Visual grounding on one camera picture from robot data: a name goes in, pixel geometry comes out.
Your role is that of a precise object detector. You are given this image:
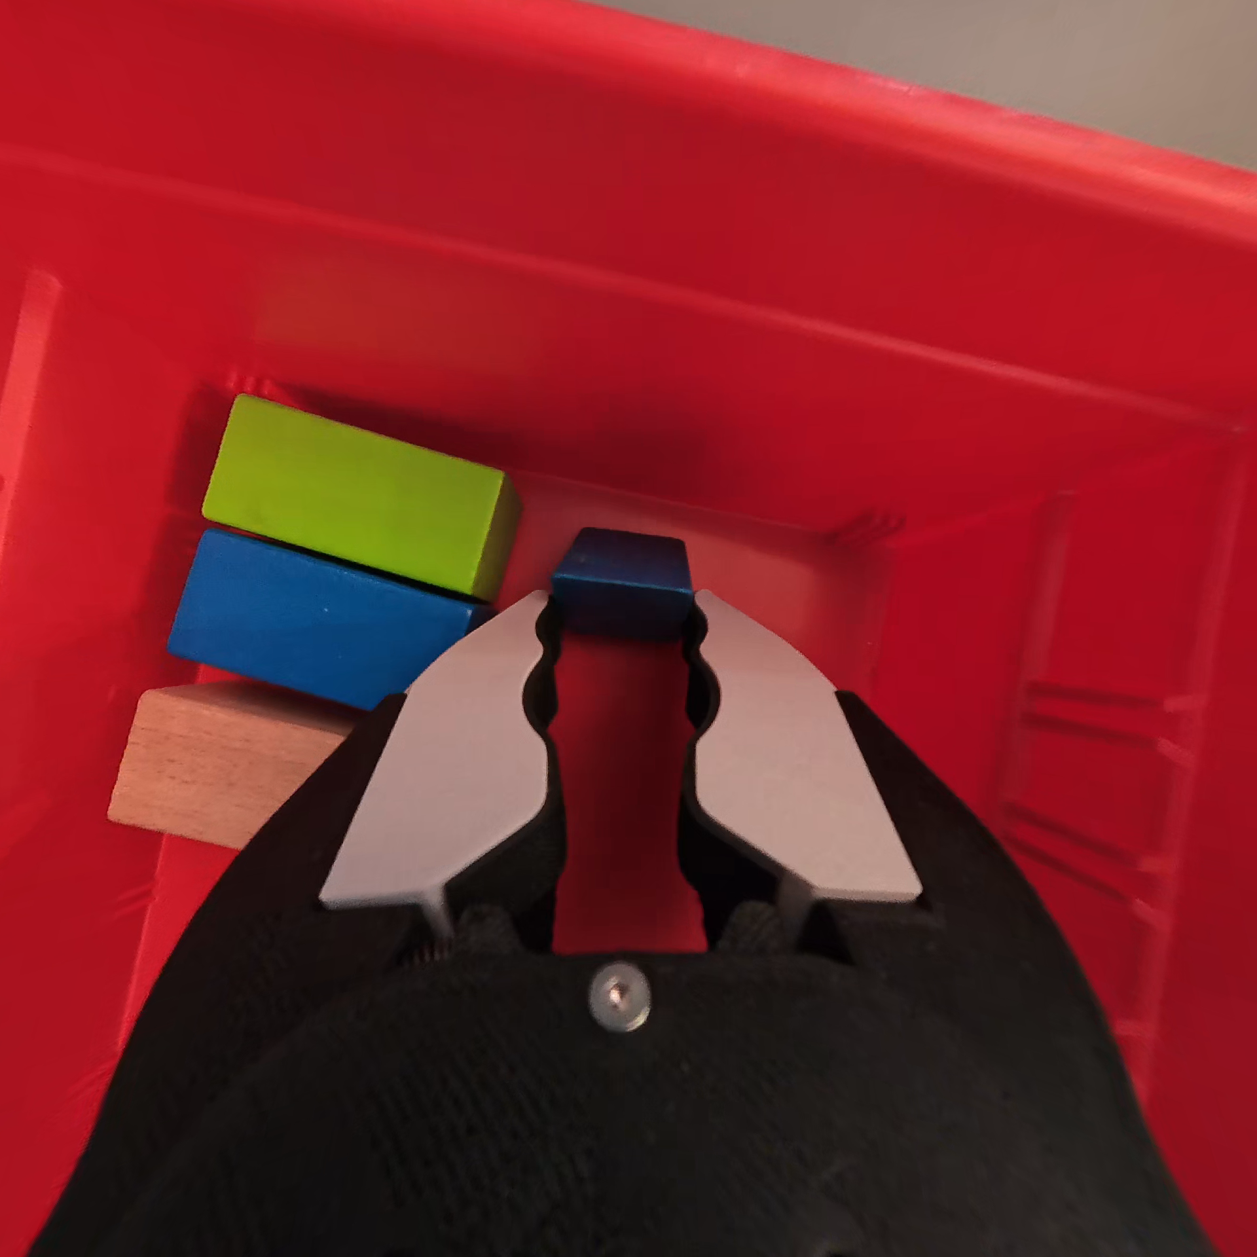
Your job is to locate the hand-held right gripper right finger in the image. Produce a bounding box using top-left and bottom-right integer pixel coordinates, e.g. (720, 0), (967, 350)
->
(678, 586), (926, 952)

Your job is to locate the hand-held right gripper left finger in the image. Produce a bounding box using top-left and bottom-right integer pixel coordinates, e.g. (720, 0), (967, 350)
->
(317, 589), (569, 953)

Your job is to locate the blue wooden block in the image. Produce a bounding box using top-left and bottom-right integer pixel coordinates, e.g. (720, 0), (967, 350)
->
(551, 527), (696, 645)
(168, 528), (497, 711)

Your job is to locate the tan wooden block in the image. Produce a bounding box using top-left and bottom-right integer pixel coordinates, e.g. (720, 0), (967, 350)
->
(106, 682), (361, 851)

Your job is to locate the green wooden block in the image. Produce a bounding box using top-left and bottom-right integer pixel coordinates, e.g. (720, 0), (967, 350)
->
(200, 393), (524, 603)

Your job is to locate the red plastic bin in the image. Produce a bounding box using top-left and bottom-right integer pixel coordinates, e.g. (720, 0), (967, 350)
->
(0, 0), (1257, 1257)

